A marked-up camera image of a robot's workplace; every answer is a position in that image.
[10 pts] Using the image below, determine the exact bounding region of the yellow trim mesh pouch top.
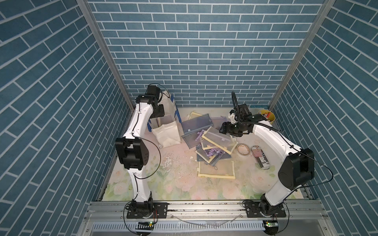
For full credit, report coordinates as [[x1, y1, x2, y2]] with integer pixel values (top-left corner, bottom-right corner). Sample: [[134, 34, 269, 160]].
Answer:
[[201, 126, 238, 154]]

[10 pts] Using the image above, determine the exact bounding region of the yellow trim mesh pouch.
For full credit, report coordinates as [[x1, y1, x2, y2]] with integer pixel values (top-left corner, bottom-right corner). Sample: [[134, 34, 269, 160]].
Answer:
[[197, 160, 236, 180], [201, 126, 238, 154]]

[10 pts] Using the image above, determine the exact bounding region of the purple trim mesh pouch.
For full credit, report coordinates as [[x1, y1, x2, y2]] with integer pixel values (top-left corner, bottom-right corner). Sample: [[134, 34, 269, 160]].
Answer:
[[195, 130, 225, 166]]

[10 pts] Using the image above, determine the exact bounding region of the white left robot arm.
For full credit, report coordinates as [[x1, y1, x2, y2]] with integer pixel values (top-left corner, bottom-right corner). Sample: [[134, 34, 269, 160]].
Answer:
[[115, 84, 165, 212]]

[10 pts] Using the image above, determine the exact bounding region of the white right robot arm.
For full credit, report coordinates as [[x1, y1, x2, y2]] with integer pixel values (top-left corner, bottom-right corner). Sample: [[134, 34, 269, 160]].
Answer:
[[220, 102, 315, 217]]

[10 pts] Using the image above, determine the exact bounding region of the pale purple mesh pouch back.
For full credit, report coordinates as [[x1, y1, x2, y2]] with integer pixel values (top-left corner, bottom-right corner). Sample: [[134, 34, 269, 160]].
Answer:
[[211, 117, 227, 130]]

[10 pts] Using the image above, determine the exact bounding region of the grey blue zipper pouch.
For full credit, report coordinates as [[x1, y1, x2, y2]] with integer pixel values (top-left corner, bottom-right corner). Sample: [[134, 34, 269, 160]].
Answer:
[[181, 114, 213, 149]]

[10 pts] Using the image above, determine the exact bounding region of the white canvas tote bag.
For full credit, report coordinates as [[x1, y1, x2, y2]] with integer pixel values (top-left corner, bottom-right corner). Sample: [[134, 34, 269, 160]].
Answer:
[[147, 91, 181, 148]]

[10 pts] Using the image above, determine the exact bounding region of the yellow trim mesh pouch front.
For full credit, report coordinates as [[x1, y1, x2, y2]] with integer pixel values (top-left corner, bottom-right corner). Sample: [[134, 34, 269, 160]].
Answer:
[[197, 160, 236, 180]]

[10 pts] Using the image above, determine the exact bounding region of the yellow cup with markers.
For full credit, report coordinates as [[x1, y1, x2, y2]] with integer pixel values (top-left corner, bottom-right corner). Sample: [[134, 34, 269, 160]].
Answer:
[[258, 110, 276, 124]]

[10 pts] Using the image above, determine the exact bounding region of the roll of clear tape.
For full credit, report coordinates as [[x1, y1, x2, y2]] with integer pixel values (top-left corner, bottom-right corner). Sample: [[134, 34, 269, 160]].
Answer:
[[236, 143, 251, 157]]

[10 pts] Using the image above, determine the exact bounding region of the striped flag drink can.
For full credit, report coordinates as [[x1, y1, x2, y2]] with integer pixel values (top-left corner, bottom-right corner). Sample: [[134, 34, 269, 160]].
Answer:
[[251, 146, 270, 170]]

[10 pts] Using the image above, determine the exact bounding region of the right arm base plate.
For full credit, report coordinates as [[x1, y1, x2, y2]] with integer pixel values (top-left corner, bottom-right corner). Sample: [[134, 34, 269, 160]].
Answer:
[[241, 200, 286, 218]]

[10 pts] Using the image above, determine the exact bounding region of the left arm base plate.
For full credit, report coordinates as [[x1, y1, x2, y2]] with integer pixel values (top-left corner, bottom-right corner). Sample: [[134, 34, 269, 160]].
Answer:
[[125, 201, 168, 219]]

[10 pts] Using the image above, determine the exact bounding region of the aluminium front rail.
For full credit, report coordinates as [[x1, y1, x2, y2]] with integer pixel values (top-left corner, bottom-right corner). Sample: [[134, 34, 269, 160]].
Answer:
[[84, 199, 328, 222]]

